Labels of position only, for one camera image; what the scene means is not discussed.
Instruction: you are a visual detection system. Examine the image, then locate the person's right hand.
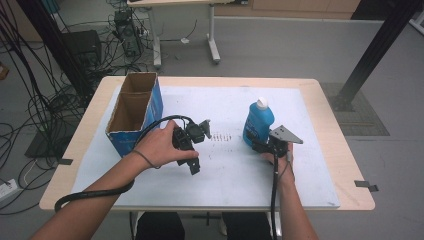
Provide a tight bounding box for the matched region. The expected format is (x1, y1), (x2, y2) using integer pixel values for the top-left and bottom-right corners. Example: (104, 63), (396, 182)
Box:
(260, 141), (296, 184)

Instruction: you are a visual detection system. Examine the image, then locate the blue bottle with white cap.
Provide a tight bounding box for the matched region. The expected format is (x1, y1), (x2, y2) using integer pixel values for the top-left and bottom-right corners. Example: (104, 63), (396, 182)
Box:
(242, 96), (276, 148)

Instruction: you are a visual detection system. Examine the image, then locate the blue cardboard box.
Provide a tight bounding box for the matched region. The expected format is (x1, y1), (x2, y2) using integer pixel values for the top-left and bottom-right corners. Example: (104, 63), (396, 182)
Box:
(105, 71), (164, 158)

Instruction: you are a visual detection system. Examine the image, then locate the thin grey wrist cord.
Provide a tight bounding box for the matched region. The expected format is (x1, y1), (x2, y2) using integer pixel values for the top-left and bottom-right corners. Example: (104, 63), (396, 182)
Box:
(284, 149), (297, 183)

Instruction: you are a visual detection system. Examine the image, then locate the tangle of black floor cables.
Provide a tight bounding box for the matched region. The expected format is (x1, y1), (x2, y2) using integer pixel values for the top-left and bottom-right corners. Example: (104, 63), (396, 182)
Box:
(0, 0), (151, 216)

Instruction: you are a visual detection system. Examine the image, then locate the person's leg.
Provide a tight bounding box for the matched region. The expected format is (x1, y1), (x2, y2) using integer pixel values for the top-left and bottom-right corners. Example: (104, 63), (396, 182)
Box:
(221, 211), (273, 240)
(134, 211), (186, 240)

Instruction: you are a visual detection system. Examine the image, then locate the black wrist band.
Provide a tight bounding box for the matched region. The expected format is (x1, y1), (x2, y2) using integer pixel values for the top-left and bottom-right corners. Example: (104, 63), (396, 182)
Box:
(132, 149), (162, 170)

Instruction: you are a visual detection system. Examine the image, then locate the white foam board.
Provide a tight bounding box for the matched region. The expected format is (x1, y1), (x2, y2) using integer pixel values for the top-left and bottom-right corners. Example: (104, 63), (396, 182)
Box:
(71, 85), (341, 208)

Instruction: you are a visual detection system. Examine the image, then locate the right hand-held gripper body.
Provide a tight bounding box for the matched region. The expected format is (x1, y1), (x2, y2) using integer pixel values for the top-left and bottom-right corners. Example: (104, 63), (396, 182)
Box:
(263, 124), (304, 159)

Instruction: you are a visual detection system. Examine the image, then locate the black sleeved gripper cable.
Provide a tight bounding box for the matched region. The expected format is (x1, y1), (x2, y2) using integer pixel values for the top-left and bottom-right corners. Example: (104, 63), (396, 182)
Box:
(269, 151), (281, 240)
(54, 114), (196, 213)

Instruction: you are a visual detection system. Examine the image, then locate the black box case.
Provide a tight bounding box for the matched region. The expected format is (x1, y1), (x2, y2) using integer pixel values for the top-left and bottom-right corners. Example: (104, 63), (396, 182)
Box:
(59, 29), (103, 68)

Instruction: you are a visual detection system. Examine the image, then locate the black slanted aluminium post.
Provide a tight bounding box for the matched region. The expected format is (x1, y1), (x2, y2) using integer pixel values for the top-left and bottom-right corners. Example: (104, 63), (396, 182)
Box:
(16, 0), (94, 98)

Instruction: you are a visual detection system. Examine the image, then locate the white desk with metal legs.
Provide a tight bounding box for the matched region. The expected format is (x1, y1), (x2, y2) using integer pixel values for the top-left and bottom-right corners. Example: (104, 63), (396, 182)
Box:
(126, 0), (249, 69)

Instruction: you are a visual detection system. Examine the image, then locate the long black tape strip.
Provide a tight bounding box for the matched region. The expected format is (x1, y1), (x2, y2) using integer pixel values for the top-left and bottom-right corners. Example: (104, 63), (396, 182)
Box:
(353, 179), (380, 193)

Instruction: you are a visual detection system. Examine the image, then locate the person's right leg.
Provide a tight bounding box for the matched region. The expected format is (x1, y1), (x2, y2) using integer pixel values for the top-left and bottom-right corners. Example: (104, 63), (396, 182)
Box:
(221, 211), (273, 240)

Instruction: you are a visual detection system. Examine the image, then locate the grey floor mat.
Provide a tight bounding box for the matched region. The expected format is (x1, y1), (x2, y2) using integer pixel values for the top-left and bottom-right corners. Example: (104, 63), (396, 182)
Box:
(321, 82), (390, 137)

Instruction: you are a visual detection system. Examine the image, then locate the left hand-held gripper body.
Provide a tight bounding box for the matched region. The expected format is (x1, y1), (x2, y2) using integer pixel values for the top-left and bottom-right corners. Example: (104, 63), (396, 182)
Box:
(171, 118), (213, 153)

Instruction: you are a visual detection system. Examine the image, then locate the black aluminium post with foot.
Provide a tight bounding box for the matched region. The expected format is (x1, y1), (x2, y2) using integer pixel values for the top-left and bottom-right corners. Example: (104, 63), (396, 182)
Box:
(329, 0), (424, 113)

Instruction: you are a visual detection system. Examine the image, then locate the person's left leg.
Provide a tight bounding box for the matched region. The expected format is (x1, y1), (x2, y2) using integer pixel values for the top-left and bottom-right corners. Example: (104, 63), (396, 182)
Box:
(134, 211), (186, 240)

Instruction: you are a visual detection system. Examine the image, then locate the white power strip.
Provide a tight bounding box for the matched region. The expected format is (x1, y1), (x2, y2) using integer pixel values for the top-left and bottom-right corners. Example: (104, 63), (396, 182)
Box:
(0, 178), (18, 203)

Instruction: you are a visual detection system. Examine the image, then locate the black sleeved right gripper cable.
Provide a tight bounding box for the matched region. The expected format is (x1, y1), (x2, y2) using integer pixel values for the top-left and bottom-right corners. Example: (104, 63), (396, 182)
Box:
(269, 151), (281, 240)

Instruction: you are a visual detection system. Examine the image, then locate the black sleeved left gripper cable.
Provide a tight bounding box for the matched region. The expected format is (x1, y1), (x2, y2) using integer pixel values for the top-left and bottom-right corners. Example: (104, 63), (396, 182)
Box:
(54, 114), (196, 213)

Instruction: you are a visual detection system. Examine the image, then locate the person's left hand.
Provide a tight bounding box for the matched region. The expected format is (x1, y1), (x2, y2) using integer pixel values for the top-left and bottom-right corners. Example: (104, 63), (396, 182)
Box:
(133, 119), (200, 169)

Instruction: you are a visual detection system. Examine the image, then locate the light wooden table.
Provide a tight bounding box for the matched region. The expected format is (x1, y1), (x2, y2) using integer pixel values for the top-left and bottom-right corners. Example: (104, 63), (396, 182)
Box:
(39, 75), (376, 240)

